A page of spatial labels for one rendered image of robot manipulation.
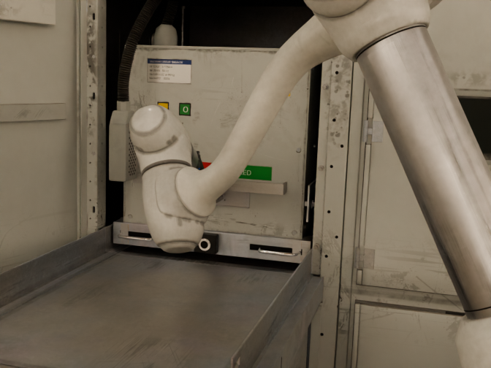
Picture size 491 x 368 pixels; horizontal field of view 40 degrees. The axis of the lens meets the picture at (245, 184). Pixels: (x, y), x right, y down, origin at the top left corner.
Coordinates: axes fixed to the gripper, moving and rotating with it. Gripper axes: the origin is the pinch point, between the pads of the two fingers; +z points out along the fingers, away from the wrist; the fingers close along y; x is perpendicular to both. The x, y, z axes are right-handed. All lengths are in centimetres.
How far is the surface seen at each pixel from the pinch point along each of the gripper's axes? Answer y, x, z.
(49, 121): -11.5, -39.5, -13.1
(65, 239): 13.2, -38.0, 6.5
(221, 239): 7.5, 3.0, 11.3
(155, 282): 24.0, -5.9, -5.1
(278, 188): -4.0, 17.8, 1.4
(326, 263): 11.4, 30.9, 9.9
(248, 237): 6.6, 10.2, 10.8
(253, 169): -9.2, 10.5, 2.9
